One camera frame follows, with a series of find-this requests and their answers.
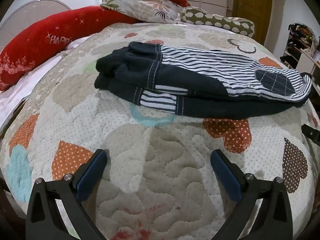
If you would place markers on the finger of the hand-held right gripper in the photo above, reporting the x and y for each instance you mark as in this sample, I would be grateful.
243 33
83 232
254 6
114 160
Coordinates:
312 133

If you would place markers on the cluttered storage rack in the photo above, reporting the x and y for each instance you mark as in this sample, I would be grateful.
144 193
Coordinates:
298 33

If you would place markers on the curved pale headboard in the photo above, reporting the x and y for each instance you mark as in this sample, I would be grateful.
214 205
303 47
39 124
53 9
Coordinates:
15 22

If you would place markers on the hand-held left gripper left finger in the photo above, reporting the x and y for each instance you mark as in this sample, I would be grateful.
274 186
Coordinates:
91 175

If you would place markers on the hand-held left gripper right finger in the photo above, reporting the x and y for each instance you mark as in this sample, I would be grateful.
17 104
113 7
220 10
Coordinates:
226 175

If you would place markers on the white bed sheet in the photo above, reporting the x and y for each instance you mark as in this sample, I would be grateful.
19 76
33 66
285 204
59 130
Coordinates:
15 95

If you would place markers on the navy striped pants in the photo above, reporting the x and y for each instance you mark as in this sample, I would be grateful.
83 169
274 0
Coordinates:
200 105

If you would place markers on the long red pillow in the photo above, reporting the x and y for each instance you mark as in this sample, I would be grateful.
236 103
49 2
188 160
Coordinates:
37 37

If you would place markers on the heart patterned quilt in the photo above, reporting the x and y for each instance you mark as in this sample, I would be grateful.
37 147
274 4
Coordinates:
160 155

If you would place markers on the olive cloud print bolster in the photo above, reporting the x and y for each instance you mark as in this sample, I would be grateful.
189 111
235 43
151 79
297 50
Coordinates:
220 20

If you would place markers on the floral beige pillow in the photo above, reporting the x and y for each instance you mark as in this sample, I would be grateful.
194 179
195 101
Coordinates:
140 7

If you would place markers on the wooden door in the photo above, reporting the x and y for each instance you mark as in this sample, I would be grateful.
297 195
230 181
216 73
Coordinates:
252 0

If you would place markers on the white shelf unit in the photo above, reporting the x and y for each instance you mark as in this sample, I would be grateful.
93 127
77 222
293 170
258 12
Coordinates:
306 60

